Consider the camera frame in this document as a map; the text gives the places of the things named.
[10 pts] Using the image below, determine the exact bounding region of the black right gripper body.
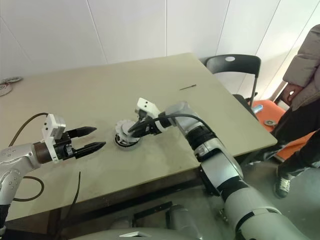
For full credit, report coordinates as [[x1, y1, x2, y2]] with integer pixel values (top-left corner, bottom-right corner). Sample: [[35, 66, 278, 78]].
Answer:
[[136, 110, 163, 138]]

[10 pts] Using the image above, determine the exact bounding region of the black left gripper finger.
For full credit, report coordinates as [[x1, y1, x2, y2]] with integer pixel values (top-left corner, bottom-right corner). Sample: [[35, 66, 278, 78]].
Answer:
[[73, 141, 107, 160], [66, 126, 98, 139]]

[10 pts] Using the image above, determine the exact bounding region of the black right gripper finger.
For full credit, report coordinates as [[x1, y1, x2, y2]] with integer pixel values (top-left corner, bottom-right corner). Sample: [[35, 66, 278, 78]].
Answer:
[[127, 119, 147, 134], [130, 126, 151, 139]]

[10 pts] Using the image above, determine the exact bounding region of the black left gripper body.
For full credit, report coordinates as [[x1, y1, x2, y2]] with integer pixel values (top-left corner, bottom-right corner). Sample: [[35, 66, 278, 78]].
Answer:
[[53, 129, 78, 162]]

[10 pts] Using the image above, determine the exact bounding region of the grey toothed disc part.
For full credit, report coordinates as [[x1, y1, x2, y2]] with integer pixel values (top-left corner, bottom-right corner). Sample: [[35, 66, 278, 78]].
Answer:
[[114, 119, 140, 140]]

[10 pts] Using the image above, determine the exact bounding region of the grey motor stator housing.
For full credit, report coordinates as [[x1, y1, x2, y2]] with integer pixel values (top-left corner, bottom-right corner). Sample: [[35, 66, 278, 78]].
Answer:
[[112, 134, 141, 150]]

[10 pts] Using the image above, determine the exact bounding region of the bystander bare hand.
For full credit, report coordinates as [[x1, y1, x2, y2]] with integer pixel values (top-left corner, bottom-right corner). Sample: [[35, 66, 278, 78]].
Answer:
[[284, 83, 305, 103]]

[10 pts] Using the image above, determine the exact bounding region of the black flat bar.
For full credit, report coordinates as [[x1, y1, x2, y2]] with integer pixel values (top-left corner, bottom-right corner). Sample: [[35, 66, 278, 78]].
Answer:
[[132, 201, 174, 227]]

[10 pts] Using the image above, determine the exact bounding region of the ribbed metal piece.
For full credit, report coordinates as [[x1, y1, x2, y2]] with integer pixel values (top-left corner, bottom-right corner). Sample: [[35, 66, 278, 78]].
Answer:
[[217, 207, 230, 225]]

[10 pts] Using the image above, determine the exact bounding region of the black plastic chair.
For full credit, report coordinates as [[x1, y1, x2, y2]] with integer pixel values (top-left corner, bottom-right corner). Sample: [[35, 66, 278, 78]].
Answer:
[[204, 54, 262, 111]]

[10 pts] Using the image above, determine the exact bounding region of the orange stool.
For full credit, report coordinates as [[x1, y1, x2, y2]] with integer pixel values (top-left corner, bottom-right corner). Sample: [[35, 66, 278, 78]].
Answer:
[[251, 99, 316, 162]]

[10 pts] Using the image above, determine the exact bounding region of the standing bystander person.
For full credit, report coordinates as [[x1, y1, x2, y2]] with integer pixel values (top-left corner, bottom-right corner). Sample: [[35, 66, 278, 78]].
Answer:
[[273, 23, 320, 200]]

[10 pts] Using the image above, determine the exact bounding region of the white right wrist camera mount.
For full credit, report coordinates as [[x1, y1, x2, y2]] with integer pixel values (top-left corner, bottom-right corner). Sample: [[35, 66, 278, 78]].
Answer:
[[134, 97, 168, 136]]

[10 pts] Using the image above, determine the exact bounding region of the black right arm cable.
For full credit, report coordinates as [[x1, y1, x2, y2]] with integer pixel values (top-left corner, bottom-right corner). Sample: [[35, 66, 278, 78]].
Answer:
[[152, 113, 216, 136]]

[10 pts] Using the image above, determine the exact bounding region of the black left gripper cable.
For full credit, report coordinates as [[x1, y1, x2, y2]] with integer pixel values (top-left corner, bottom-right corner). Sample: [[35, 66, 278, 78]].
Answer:
[[65, 171, 81, 222]]

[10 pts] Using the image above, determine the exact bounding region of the black left camera cable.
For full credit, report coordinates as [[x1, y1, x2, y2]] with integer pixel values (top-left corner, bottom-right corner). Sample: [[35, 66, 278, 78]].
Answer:
[[8, 112, 50, 202]]

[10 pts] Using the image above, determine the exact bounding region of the dark metal table frame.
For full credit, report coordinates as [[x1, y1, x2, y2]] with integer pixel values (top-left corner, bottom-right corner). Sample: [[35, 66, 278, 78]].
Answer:
[[49, 172, 213, 226]]

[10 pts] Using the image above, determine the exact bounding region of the dark door frame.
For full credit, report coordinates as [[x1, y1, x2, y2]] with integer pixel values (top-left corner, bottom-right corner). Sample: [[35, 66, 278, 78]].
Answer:
[[271, 81, 288, 105]]

